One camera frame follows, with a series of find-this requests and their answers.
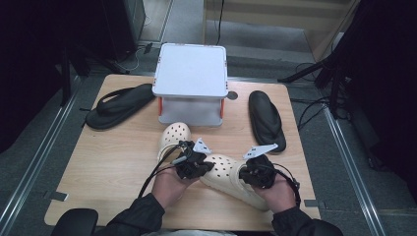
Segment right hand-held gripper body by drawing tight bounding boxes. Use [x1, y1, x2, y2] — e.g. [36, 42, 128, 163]
[241, 143, 280, 190]

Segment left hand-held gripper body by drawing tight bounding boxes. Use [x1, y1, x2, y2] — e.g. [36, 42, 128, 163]
[174, 137, 212, 180]

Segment cream clog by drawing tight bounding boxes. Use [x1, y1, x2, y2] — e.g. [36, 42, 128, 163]
[157, 122, 192, 165]
[200, 153, 273, 212]

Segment black flip-flop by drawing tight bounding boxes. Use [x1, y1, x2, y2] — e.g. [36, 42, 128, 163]
[86, 83, 156, 130]
[248, 90, 287, 153]

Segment white shoe rack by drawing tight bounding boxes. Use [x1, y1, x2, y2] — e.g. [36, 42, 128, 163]
[151, 42, 229, 128]

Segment person's right hand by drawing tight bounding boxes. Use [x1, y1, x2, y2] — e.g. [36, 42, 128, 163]
[253, 174, 298, 215]

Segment person's left hand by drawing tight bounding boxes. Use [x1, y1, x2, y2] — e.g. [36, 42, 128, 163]
[151, 169, 199, 211]

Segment person's grey shirt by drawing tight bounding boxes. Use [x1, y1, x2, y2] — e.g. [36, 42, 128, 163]
[141, 228, 240, 236]

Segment black metal stand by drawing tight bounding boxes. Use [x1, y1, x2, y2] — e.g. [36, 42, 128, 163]
[277, 48, 348, 119]

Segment black chair armrest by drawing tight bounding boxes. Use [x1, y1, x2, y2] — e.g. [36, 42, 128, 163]
[50, 208, 99, 236]

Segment black cabinet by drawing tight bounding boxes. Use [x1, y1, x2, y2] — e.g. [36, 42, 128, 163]
[101, 0, 147, 62]

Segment dark curtain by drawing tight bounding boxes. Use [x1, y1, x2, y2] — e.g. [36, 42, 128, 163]
[0, 0, 109, 155]
[340, 0, 417, 205]

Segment right hand-held gripper cable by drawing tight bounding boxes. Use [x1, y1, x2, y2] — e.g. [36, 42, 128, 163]
[262, 161, 302, 207]

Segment hand-held gripper cable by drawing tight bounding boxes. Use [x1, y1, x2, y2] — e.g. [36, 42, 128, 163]
[262, 161, 302, 207]
[138, 141, 195, 200]

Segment left hand-held gripper cable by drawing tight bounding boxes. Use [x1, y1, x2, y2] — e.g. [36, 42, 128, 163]
[138, 141, 195, 200]

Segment grey table edge bracket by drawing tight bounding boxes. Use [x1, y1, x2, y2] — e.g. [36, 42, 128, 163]
[304, 199, 328, 209]

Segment black floor cables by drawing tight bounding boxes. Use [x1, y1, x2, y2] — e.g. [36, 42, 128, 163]
[289, 62, 332, 132]

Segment metal floor rail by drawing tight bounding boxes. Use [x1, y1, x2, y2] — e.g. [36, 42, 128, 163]
[0, 75, 83, 236]
[323, 106, 387, 236]

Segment white floor cable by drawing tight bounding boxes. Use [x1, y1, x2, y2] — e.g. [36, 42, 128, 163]
[114, 45, 149, 73]

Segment hanging black cable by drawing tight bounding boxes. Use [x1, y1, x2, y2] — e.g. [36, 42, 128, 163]
[214, 0, 225, 47]

